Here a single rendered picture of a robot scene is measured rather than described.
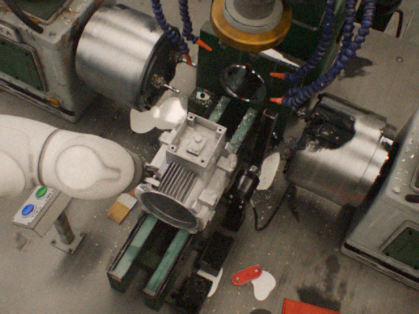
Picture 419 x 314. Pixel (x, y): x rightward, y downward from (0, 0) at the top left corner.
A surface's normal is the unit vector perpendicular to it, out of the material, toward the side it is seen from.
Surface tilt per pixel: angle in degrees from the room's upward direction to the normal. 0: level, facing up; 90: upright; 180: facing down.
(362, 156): 28
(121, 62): 43
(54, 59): 90
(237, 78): 90
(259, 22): 0
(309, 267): 0
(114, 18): 2
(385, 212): 90
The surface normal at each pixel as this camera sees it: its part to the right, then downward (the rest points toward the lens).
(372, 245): -0.44, 0.76
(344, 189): -0.40, 0.59
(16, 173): 0.35, 0.40
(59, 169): -0.25, -0.03
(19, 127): 0.11, -0.73
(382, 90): 0.07, -0.50
